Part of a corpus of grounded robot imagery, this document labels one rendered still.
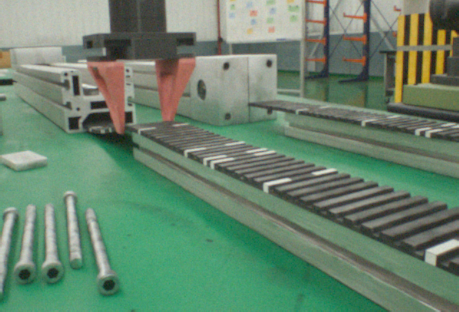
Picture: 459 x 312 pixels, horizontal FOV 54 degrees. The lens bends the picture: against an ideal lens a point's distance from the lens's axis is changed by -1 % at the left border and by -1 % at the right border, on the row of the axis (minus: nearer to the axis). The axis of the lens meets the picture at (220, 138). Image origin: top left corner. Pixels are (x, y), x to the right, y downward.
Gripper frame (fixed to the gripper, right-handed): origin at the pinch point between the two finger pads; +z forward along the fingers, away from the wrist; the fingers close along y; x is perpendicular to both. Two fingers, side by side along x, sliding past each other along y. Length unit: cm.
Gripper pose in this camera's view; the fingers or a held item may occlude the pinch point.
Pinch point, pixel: (144, 123)
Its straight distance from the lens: 48.0
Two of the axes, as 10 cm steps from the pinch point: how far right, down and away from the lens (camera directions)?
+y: -8.7, 1.2, -4.8
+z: 0.3, 9.8, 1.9
